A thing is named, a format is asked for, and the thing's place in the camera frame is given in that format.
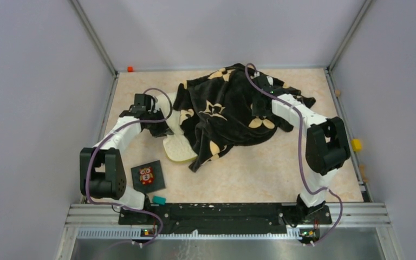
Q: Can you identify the black floral pillowcase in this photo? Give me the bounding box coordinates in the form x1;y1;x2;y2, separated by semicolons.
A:
172;63;317;174

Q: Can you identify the white pillow yellow edge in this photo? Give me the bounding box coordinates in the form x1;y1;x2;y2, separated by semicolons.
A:
157;92;197;163

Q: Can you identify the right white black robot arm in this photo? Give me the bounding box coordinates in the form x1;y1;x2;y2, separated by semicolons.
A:
249;72;350;223

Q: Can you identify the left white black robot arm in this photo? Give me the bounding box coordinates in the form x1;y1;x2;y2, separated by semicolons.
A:
80;93;173;224

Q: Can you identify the dark card with owl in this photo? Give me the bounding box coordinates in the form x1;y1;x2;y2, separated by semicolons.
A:
131;160;166;194

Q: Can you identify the teal block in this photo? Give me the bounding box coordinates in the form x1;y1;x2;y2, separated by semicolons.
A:
152;196;166;205

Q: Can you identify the yellow block right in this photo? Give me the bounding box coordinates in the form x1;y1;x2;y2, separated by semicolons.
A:
351;139;362;152

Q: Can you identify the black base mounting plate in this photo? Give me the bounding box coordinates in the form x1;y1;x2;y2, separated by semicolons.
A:
118;203;333;235

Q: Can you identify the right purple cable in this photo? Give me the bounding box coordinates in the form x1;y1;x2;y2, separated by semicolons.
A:
244;63;343;246

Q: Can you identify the purple cable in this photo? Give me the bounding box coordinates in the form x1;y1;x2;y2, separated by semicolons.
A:
84;88;174;248
244;63;343;246

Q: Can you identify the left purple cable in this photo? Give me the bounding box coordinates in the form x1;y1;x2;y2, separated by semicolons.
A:
84;88;174;248

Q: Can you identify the white slotted cable duct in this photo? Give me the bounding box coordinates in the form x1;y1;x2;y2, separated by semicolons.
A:
76;227;316;241

